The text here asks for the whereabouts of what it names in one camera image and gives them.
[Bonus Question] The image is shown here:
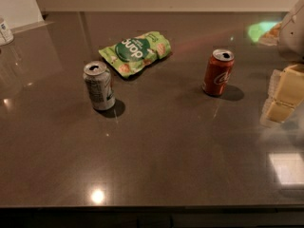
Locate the white bottle at left edge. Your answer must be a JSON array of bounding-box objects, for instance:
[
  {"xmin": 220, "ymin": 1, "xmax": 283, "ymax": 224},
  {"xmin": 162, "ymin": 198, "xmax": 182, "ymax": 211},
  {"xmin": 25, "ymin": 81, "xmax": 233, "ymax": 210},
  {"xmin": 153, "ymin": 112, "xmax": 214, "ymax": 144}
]
[{"xmin": 0, "ymin": 17, "xmax": 14, "ymax": 46}]

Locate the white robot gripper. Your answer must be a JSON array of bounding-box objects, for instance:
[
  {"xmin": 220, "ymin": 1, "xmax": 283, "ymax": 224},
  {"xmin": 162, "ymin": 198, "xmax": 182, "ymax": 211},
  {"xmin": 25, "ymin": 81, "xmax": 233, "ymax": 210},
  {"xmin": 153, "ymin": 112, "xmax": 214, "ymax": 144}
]
[{"xmin": 262, "ymin": 0, "xmax": 304, "ymax": 123}]

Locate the red coke can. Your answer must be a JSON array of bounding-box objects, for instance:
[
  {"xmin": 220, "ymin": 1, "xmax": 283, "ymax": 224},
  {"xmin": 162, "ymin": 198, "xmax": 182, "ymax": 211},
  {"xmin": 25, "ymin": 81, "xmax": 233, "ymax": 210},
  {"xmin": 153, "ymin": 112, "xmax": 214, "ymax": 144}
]
[{"xmin": 202, "ymin": 48, "xmax": 235, "ymax": 97}]

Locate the silver soda can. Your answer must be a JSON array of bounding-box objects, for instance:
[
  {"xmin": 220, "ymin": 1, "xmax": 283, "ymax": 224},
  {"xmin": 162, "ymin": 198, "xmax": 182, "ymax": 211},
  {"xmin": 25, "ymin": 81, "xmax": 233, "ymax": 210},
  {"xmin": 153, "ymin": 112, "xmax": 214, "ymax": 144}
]
[{"xmin": 83, "ymin": 61, "xmax": 116, "ymax": 111}]

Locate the green chip bag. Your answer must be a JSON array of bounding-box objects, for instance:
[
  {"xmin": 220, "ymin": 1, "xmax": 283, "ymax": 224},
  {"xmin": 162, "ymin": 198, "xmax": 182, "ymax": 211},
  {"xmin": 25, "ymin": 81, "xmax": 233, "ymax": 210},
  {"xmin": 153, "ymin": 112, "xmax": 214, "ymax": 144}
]
[{"xmin": 99, "ymin": 31, "xmax": 172, "ymax": 79}]

